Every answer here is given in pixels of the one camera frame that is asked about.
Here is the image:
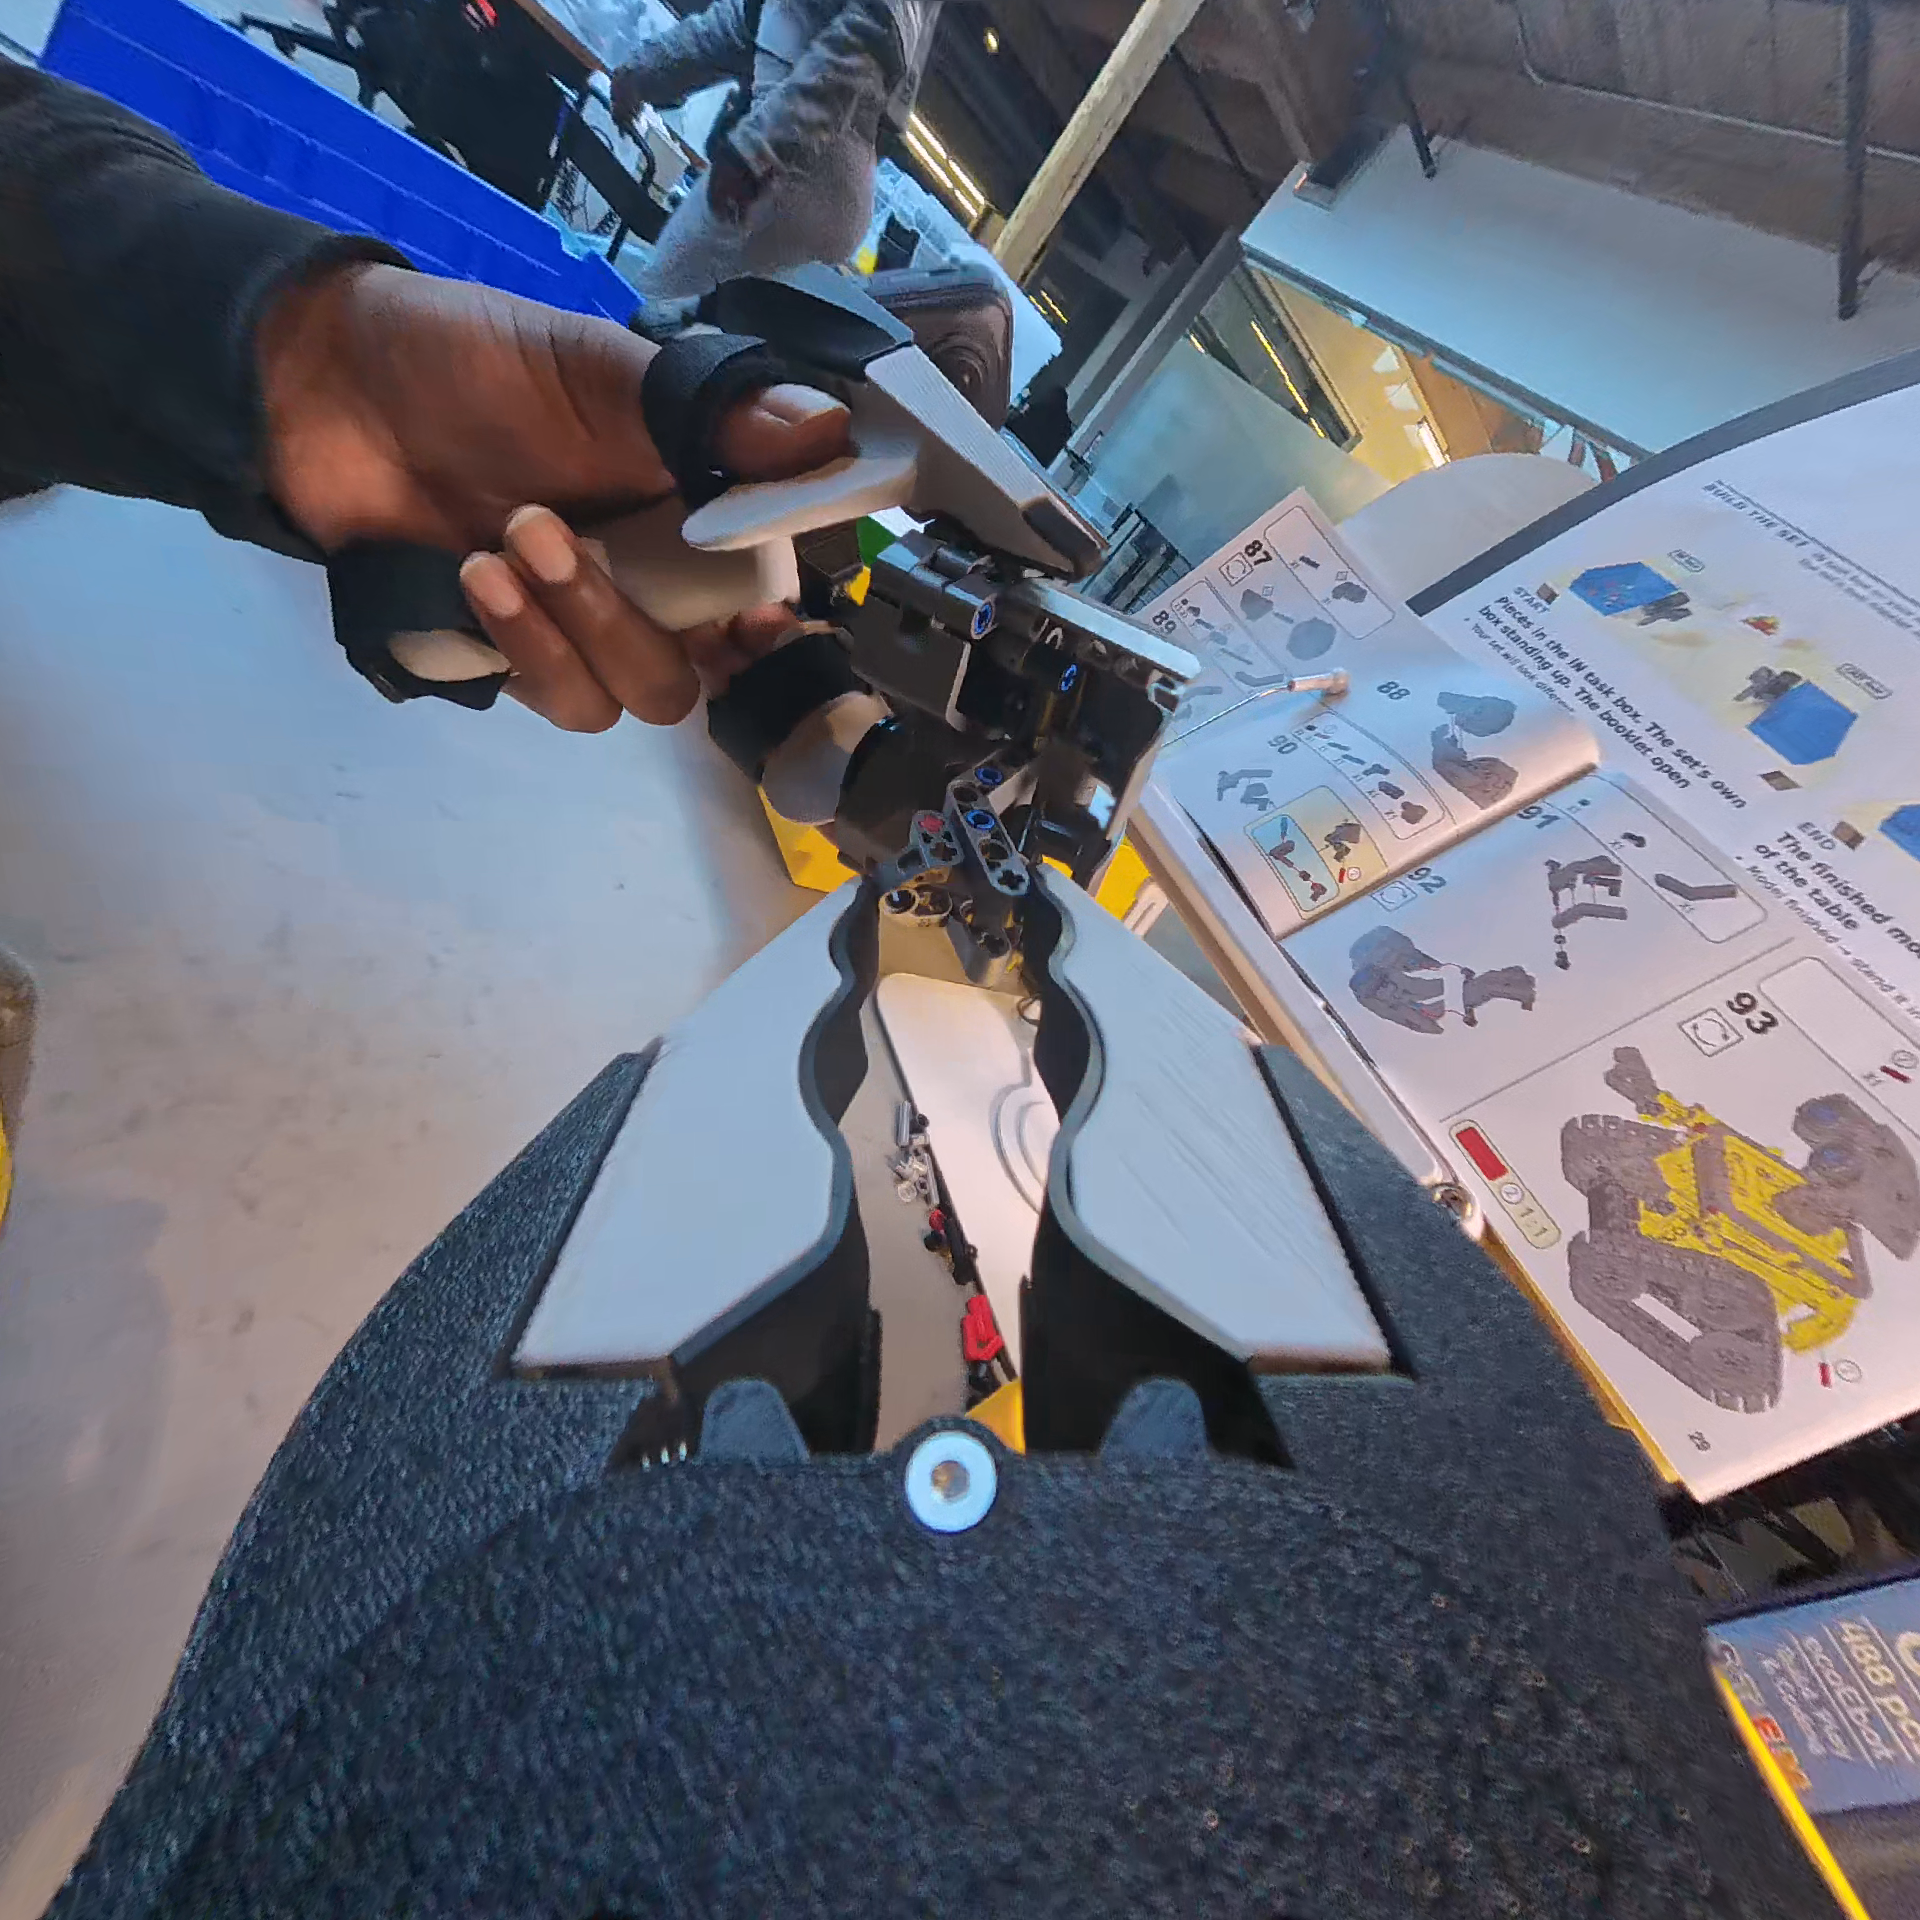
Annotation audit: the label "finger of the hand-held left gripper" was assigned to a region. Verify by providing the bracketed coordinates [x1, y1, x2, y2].
[1030, 577, 1205, 707]
[855, 345, 1109, 579]

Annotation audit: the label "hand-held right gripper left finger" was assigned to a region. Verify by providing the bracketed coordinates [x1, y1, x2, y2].
[510, 879, 879, 1373]

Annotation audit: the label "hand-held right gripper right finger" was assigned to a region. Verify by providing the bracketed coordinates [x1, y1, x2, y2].
[1019, 872, 1395, 1373]

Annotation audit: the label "grey Lego engine assembly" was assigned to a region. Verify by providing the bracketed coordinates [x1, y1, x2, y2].
[704, 527, 1201, 985]

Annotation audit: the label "person's left forearm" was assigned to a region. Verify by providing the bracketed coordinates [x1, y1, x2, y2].
[0, 59, 413, 565]

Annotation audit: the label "grey desk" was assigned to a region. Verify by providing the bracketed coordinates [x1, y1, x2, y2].
[0, 224, 1051, 1893]

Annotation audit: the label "printed task sheet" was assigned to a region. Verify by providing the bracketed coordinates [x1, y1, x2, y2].
[1409, 352, 1920, 1037]

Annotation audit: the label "person's left hand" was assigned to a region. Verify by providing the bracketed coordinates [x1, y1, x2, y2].
[256, 263, 864, 737]

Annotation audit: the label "red and black toy pieces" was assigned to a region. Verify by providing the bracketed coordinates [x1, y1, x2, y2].
[918, 1201, 1011, 1391]

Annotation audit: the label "white book stand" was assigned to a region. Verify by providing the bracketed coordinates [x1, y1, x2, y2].
[878, 667, 1488, 1298]

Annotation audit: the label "instruction booklet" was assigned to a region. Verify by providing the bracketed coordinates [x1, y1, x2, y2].
[1147, 487, 1920, 1501]

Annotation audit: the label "blue plastic bin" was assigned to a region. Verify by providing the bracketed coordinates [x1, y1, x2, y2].
[40, 0, 646, 325]

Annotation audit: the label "blue toy kit box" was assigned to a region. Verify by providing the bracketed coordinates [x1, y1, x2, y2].
[1703, 1576, 1920, 1920]

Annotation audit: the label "wooden post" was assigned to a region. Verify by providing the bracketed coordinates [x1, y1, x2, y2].
[990, 0, 1208, 288]

